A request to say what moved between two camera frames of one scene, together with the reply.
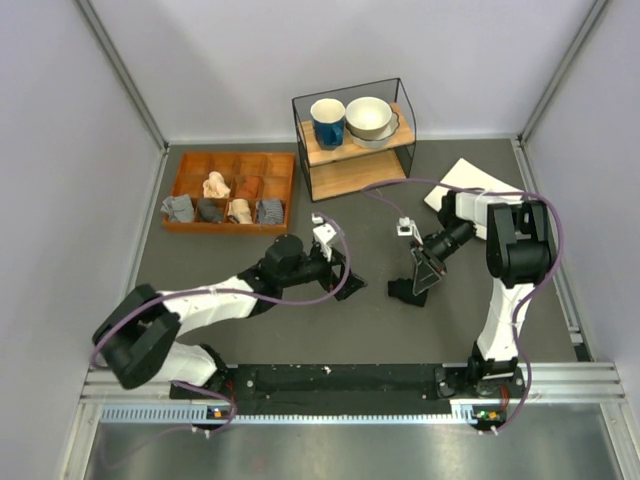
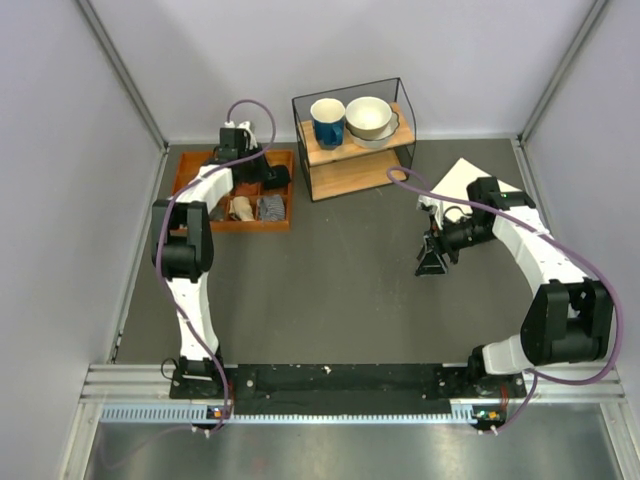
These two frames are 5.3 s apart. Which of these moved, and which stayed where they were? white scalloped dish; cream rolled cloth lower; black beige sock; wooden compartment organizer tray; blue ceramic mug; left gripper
Moved: black beige sock; left gripper
Stayed: cream rolled cloth lower; wooden compartment organizer tray; white scalloped dish; blue ceramic mug
